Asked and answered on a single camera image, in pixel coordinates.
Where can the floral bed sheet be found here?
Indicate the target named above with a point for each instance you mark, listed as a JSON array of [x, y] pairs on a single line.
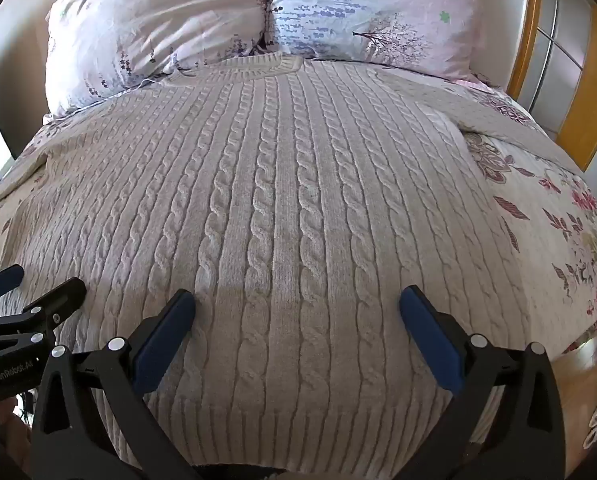
[[553, 220]]

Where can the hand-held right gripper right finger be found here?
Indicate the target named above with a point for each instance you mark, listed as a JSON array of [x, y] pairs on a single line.
[[431, 340]]

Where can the lavender print pillow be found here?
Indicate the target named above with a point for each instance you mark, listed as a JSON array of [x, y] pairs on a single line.
[[378, 5]]

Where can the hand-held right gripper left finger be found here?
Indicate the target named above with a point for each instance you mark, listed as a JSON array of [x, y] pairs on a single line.
[[162, 342]]

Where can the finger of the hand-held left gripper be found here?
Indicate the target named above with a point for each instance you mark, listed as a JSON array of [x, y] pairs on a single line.
[[58, 300], [3, 281]]

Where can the wooden wardrobe with grey panels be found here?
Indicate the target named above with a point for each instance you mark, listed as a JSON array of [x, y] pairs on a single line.
[[578, 60]]

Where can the pink floral pillow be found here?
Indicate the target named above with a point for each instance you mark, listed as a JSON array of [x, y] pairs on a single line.
[[143, 25]]

